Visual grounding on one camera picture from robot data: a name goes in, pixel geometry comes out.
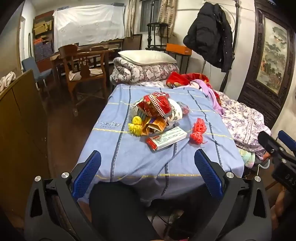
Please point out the orange wrapper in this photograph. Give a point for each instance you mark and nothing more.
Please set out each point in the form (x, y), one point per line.
(155, 126)

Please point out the black round stand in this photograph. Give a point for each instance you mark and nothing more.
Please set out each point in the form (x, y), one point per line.
(158, 25)

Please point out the purple floral duvet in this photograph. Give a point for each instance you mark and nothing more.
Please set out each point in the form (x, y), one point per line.
(242, 118)

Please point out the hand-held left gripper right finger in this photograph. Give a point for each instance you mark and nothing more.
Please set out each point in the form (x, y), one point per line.
(208, 173)

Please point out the striped cloth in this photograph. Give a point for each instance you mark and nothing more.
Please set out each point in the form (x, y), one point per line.
(7, 81)

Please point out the white pillow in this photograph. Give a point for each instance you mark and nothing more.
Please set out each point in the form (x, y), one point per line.
(148, 57)

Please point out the red checkered snack wrapper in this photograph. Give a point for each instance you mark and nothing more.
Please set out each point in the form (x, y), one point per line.
(157, 104)

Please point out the person's black pants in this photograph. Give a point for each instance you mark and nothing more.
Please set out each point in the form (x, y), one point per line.
(120, 208)

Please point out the dark picture frame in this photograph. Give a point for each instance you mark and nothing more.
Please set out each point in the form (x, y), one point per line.
(134, 41)

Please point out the black jacket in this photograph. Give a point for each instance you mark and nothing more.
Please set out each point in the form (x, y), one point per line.
(208, 34)

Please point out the wooden chair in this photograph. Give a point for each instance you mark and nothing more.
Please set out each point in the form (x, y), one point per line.
(84, 70)

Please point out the red foam fruit net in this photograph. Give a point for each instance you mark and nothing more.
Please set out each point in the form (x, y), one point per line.
(198, 131)

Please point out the orange box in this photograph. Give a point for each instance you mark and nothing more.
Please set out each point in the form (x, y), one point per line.
(178, 49)

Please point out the plaid curtain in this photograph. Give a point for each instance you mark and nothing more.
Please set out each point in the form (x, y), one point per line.
(167, 16)

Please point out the white cloth cover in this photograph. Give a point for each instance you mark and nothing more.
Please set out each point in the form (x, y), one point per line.
(87, 23)

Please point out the carved wooden framed painting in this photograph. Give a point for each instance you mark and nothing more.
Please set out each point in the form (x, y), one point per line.
(275, 55)

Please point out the black metal side stand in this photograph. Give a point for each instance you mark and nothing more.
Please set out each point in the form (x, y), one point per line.
(182, 63)

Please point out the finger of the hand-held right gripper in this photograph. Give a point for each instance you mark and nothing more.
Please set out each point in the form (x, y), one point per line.
(286, 139)
(266, 141)

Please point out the floral folded quilt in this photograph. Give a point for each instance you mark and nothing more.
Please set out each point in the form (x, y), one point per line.
(143, 72)

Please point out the red blanket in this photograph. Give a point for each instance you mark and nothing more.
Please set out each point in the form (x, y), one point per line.
(178, 80)

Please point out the wooden cabinet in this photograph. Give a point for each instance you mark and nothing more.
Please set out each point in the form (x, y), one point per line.
(20, 120)

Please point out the electric fan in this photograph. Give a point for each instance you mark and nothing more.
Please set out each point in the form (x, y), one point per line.
(230, 18)

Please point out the blue striped bed sheet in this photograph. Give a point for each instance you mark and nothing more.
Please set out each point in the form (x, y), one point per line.
(129, 157)

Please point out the blue chair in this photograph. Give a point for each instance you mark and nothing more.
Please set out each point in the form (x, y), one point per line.
(29, 64)

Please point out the window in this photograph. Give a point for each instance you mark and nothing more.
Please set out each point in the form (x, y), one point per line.
(149, 16)

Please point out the person's right hand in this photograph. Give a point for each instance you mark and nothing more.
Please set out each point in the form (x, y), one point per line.
(283, 204)

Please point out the stacked cardboard boxes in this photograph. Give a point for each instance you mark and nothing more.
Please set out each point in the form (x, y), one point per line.
(42, 30)

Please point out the purple garment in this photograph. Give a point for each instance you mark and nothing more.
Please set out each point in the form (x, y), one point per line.
(212, 97)

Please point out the beige curtain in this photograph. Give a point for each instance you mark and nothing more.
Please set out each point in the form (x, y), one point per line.
(131, 16)

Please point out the white medicine box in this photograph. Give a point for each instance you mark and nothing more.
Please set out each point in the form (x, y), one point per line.
(166, 139)

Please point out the pastel quilt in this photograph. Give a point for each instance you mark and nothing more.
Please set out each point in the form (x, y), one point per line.
(247, 158)

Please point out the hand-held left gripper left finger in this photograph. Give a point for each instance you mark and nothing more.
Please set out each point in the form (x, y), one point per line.
(86, 172)

